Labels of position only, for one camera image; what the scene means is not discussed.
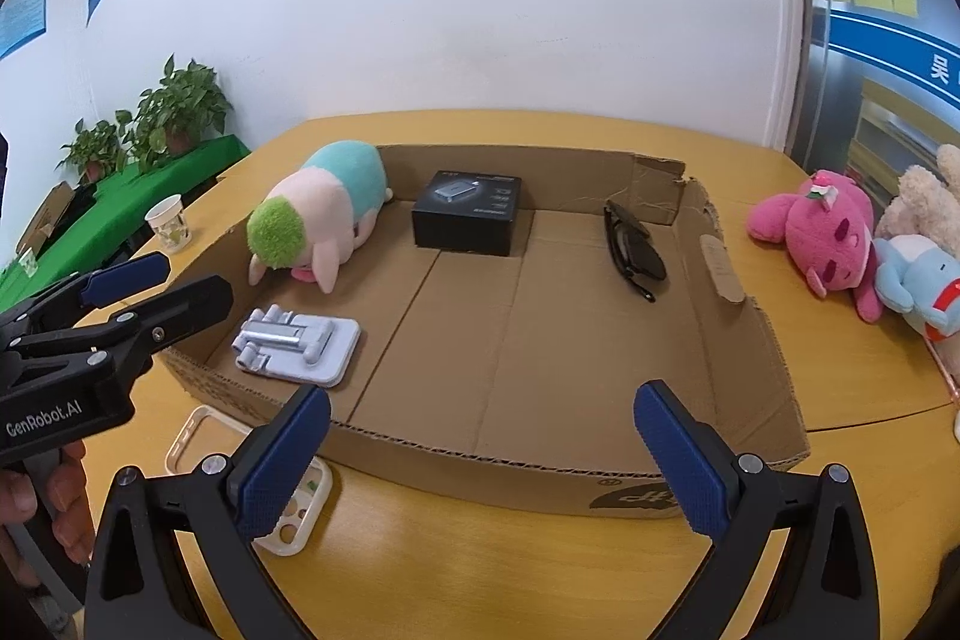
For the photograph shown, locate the green covered table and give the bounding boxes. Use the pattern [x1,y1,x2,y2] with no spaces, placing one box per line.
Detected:
[0,134,252,311]

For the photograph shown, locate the large potted green plant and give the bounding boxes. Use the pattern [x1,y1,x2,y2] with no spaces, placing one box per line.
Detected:
[116,53,235,161]

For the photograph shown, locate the small brown cardboard box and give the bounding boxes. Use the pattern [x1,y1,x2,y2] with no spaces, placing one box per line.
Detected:
[15,181,77,259]

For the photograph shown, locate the silver folding phone stand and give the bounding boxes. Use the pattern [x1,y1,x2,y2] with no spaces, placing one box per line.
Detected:
[234,304,362,386]

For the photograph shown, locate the wooden desktop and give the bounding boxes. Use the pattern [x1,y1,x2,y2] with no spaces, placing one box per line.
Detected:
[71,110,960,640]

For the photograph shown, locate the black product box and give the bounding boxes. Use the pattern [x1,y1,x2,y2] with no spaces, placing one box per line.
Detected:
[411,169,524,256]

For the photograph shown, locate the leaf print paper cup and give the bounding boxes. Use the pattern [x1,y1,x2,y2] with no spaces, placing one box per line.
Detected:
[144,194,190,256]

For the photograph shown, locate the small potted green plant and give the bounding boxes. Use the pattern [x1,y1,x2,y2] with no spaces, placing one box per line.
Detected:
[56,119,128,185]

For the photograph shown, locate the grey glass door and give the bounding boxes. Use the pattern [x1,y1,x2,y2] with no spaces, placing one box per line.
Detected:
[787,0,960,206]

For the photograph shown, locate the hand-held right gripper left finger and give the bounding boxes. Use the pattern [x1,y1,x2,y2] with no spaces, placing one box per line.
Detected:
[82,384,332,640]

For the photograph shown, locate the person's left hand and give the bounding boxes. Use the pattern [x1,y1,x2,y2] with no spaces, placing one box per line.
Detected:
[0,441,95,590]

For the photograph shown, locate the clear white phone case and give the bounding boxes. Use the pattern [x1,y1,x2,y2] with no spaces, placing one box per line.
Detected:
[163,405,334,557]

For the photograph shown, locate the pink bear plush toy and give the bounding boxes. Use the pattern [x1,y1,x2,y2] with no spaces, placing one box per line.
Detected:
[745,169,887,324]

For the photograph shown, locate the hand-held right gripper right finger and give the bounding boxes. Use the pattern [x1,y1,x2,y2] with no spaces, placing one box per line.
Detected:
[634,379,880,640]

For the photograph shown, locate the blue wall poster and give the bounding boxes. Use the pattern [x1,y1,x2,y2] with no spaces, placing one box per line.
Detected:
[0,0,52,60]

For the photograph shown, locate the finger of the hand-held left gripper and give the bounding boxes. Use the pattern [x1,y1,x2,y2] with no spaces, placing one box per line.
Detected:
[13,276,234,387]
[0,251,173,342]

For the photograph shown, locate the light blue plush toy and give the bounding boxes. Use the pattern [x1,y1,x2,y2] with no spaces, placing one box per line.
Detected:
[872,233,960,341]

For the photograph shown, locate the pink and teal plush toy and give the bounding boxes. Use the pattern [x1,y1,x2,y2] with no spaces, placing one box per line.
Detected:
[246,140,396,295]

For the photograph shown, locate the black sunglasses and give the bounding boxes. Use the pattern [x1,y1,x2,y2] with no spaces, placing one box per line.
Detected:
[604,199,670,304]

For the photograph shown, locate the beige plush toy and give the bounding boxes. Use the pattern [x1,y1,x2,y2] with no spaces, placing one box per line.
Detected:
[874,143,960,244]

